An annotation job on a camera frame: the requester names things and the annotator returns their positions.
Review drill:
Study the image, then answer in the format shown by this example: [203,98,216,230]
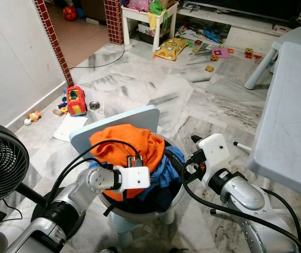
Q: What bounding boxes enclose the dark navy garment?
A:
[108,184,182,214]

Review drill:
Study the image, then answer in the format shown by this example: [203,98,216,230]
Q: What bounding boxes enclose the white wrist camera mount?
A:
[120,155,151,189]
[194,133,230,179]

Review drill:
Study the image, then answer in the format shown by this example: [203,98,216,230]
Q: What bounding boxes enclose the short black left arm cable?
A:
[54,157,108,191]

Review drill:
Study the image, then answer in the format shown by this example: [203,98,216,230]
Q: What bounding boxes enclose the grey laundry basin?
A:
[98,134,188,218]

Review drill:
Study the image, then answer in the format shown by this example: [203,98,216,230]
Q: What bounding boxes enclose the red brick pillar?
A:
[104,0,125,45]

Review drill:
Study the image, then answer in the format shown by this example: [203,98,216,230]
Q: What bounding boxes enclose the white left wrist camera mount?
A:
[120,155,151,189]

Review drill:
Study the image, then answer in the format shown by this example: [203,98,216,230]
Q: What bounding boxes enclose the white tv stand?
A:
[179,4,298,53]

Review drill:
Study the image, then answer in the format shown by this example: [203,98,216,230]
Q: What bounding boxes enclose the small wooden toy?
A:
[53,104,69,116]

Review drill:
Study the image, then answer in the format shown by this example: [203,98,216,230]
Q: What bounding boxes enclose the black floor cable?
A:
[67,43,130,70]

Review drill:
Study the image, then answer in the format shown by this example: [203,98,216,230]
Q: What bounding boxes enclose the short black right arm cable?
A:
[261,187,301,243]

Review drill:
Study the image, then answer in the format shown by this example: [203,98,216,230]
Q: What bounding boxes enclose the red brick wall edge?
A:
[34,0,75,87]

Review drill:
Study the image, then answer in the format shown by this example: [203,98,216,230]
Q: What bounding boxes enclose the small orange toy figure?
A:
[24,111,42,126]

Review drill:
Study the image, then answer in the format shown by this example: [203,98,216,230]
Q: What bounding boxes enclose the red ball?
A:
[62,5,80,22]

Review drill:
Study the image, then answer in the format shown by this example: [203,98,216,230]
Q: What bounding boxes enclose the pink toy board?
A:
[211,47,230,59]

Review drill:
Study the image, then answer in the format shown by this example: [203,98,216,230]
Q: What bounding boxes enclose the orange toy block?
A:
[244,47,263,60]

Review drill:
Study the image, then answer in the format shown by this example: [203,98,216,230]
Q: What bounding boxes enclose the green and yellow cloth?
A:
[148,0,168,31]

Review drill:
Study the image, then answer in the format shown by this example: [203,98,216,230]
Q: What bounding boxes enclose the yellow toy cushion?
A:
[154,38,189,62]

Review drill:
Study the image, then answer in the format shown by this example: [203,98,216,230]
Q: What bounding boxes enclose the pink toy bag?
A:
[128,0,150,12]

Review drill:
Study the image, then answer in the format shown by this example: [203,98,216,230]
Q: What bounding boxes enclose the red plastic toy house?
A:
[66,85,88,116]

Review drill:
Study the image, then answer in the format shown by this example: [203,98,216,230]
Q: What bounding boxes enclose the white paper sheet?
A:
[53,113,90,142]

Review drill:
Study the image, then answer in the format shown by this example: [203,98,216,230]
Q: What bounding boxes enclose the pale blue solid-back kid chair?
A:
[70,104,176,249]

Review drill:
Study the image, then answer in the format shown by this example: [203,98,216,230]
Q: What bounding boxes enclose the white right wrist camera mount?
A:
[194,133,230,179]

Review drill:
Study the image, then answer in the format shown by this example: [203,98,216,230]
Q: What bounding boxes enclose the orange printed t-shirt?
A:
[89,124,166,202]

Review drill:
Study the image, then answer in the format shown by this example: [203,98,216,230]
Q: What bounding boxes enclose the small white kid table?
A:
[121,0,179,52]

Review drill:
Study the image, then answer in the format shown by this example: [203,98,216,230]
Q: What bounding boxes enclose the pale blue kid table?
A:
[244,26,301,90]

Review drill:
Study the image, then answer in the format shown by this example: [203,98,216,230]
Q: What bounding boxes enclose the grey folding table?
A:
[211,41,301,217]

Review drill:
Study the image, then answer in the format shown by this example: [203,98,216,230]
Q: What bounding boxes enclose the cardboard box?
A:
[160,0,181,10]

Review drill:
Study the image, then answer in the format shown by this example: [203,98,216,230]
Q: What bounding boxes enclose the blue garment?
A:
[90,145,187,193]

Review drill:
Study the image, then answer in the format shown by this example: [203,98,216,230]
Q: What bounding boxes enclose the black television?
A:
[185,0,301,23]

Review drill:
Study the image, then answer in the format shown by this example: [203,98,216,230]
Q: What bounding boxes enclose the short black arm cable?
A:
[54,157,108,191]
[261,187,301,243]

